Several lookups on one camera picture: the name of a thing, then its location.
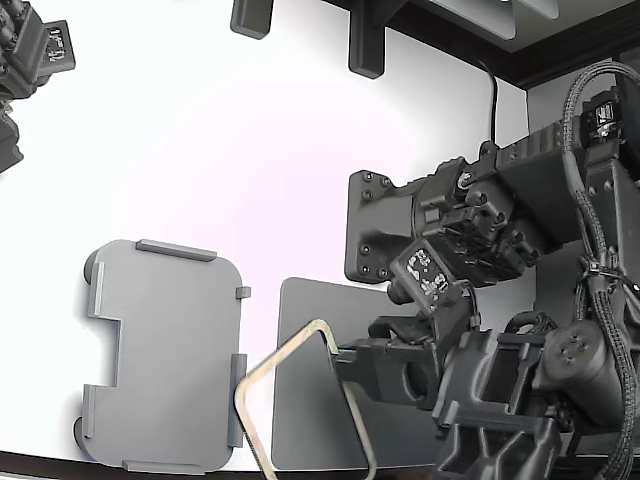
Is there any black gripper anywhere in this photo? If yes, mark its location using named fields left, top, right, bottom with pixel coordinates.
left=332, top=314, right=501, bottom=436

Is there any tan rectangular frame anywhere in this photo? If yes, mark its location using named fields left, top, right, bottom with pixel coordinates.
left=233, top=318, right=377, bottom=480

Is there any dark grey flat mat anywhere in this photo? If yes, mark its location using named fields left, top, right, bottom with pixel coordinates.
left=271, top=276, right=446, bottom=472

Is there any grey foam panel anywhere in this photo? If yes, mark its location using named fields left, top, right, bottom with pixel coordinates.
left=429, top=0, right=516, bottom=42
left=514, top=0, right=561, bottom=21

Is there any black device with label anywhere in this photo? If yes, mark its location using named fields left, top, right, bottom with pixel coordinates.
left=0, top=0, right=79, bottom=174

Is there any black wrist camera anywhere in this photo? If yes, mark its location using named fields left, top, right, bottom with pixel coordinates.
left=387, top=237, right=474, bottom=326

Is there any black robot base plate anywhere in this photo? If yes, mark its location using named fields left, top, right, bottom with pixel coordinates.
left=343, top=168, right=421, bottom=286

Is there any grey frame holder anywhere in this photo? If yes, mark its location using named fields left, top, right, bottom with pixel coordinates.
left=73, top=238, right=253, bottom=476

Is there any braided black cable bundle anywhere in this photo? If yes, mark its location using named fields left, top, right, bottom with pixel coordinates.
left=562, top=59, right=640, bottom=480

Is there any thin black cable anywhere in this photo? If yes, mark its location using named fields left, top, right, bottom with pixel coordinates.
left=474, top=57, right=500, bottom=146

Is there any tall black bracket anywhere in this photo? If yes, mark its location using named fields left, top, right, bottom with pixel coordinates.
left=348, top=0, right=387, bottom=80

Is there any black edge rail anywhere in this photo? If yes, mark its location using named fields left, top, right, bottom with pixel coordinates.
left=319, top=0, right=640, bottom=91

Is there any small black bracket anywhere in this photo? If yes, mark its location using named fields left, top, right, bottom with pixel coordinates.
left=229, top=0, right=275, bottom=40

